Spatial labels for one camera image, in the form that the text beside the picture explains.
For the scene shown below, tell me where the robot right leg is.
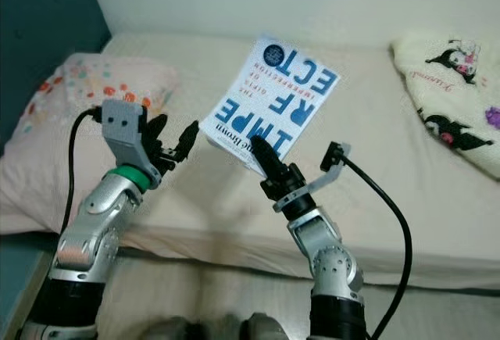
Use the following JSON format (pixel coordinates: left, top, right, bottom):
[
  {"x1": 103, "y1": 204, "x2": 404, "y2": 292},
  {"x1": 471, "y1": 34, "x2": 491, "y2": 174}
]
[{"x1": 238, "y1": 313, "x2": 298, "y2": 340}]

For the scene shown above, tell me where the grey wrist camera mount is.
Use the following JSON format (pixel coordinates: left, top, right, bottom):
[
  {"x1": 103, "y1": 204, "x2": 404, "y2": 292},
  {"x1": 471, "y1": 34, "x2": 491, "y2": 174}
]
[
  {"x1": 100, "y1": 98, "x2": 151, "y2": 173},
  {"x1": 273, "y1": 143, "x2": 352, "y2": 214}
]

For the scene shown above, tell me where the bed with beige sheet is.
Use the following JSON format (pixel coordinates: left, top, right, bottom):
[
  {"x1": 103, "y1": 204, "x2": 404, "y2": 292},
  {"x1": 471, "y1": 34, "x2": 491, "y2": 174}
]
[{"x1": 12, "y1": 34, "x2": 500, "y2": 290}]

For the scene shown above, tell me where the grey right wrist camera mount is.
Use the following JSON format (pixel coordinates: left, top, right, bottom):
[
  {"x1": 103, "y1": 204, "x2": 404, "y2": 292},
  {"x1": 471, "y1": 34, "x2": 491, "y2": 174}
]
[{"x1": 273, "y1": 143, "x2": 352, "y2": 214}]

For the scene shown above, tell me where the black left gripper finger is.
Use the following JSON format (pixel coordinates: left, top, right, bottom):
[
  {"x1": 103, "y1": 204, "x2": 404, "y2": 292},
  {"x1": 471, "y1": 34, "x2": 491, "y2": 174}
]
[
  {"x1": 175, "y1": 120, "x2": 201, "y2": 163},
  {"x1": 141, "y1": 112, "x2": 170, "y2": 153}
]

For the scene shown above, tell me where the pink pillow with orange dots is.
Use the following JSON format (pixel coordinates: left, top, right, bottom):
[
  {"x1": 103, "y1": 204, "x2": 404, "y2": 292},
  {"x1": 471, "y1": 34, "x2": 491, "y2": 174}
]
[{"x1": 0, "y1": 52, "x2": 179, "y2": 235}]

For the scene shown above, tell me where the cream cartoon print blanket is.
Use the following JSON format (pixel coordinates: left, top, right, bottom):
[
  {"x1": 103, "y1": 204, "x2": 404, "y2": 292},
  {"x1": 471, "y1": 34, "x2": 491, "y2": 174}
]
[{"x1": 393, "y1": 29, "x2": 500, "y2": 177}]

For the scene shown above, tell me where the white book with blue letters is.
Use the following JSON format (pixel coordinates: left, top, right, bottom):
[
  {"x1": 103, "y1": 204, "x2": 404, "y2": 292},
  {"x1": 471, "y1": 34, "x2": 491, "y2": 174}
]
[{"x1": 198, "y1": 35, "x2": 341, "y2": 178}]

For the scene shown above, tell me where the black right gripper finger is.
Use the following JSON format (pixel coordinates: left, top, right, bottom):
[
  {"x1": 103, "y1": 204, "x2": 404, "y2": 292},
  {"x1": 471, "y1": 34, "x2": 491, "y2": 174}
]
[{"x1": 248, "y1": 132, "x2": 288, "y2": 183}]

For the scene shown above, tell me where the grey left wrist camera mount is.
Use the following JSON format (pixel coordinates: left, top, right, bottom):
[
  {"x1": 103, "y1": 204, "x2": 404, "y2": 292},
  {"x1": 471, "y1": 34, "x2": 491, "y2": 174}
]
[{"x1": 100, "y1": 98, "x2": 151, "y2": 173}]

